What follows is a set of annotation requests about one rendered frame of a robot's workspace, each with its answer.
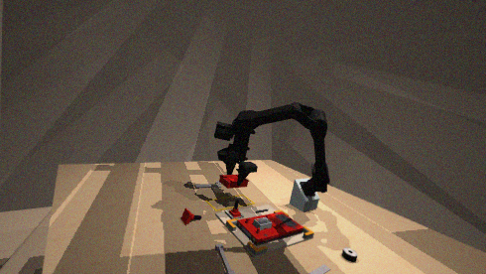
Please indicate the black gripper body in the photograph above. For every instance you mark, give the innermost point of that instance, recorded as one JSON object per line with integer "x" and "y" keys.
{"x": 245, "y": 167}

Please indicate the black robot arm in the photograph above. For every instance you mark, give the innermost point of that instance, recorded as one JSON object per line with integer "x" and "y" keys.
{"x": 309, "y": 117}

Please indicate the small black toy tyre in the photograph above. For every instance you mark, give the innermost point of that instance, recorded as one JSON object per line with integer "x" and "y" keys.
{"x": 349, "y": 254}

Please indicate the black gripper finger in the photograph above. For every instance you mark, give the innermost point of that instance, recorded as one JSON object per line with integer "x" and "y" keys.
{"x": 230, "y": 165}
{"x": 241, "y": 177}

